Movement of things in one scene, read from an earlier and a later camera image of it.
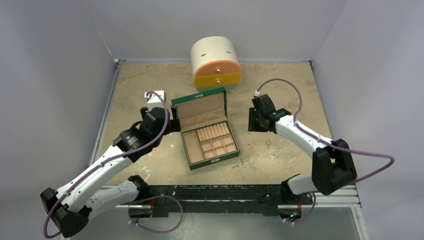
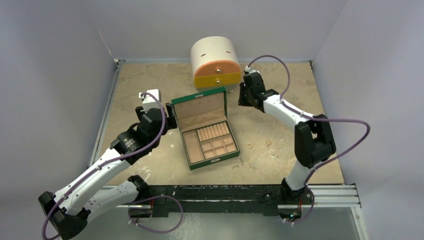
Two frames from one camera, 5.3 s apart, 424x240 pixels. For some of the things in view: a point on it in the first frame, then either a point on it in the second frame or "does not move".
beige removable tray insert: (209, 142) does not move
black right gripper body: (253, 120) -> (244, 94)
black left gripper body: (173, 125) does not move
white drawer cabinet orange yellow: (215, 64) does not move
